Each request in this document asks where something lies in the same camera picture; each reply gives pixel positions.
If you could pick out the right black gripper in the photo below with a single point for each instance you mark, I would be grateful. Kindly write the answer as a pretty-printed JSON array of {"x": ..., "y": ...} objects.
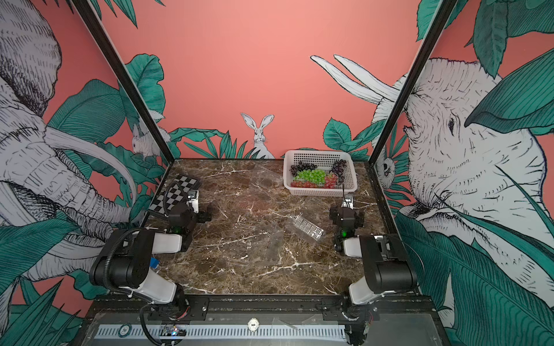
[{"x": 346, "y": 212}]

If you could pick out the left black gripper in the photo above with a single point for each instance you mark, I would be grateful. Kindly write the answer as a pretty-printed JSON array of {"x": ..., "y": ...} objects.
[{"x": 184, "y": 207}]

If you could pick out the clear plastic clamshell container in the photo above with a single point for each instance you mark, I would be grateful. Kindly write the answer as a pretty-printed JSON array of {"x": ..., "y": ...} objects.
[{"x": 305, "y": 228}]

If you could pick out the red grape bunch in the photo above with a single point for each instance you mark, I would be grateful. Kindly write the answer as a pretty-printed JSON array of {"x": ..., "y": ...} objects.
[
  {"x": 304, "y": 184},
  {"x": 331, "y": 181}
]

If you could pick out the white plastic perforated basket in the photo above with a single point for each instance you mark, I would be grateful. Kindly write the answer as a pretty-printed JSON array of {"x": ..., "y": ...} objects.
[{"x": 324, "y": 161}]

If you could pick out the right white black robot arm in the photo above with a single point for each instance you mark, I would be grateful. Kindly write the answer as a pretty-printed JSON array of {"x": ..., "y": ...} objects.
[{"x": 384, "y": 261}]

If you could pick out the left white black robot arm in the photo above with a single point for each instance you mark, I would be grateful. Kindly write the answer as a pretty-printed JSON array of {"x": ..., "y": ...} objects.
[{"x": 123, "y": 265}]

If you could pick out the black white checkerboard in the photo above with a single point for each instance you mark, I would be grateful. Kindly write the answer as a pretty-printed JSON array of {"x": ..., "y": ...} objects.
[{"x": 179, "y": 190}]

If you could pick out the green grape bunch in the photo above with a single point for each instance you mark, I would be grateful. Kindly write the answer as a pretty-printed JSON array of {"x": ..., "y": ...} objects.
[{"x": 314, "y": 176}]

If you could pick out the dark purple grape bunch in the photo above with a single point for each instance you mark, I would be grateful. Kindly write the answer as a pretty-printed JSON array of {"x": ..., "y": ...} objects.
[
  {"x": 295, "y": 169},
  {"x": 338, "y": 170}
]

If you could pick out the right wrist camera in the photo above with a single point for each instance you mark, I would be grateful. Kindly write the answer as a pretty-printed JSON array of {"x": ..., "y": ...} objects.
[{"x": 347, "y": 201}]

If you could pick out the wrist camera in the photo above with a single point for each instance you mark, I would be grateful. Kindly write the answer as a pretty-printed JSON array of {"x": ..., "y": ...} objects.
[
  {"x": 347, "y": 201},
  {"x": 193, "y": 200}
]

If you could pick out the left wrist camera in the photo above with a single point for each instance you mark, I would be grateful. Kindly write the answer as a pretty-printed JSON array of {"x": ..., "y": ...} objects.
[{"x": 193, "y": 200}]

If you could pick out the black front mounting rail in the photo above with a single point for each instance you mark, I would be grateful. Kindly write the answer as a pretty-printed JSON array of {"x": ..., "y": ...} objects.
[{"x": 329, "y": 307}]

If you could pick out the white slotted cable duct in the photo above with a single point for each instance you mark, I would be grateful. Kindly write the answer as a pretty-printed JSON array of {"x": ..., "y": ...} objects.
[{"x": 221, "y": 332}]

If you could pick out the left black frame post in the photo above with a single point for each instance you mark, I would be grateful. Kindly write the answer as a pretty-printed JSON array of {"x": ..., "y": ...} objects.
[{"x": 96, "y": 29}]

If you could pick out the black frame post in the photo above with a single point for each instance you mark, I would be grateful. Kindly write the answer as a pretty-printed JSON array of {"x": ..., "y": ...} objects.
[
  {"x": 96, "y": 29},
  {"x": 436, "y": 27}
]

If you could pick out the right black frame post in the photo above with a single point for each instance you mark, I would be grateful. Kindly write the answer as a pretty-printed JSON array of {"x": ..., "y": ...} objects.
[{"x": 436, "y": 27}]

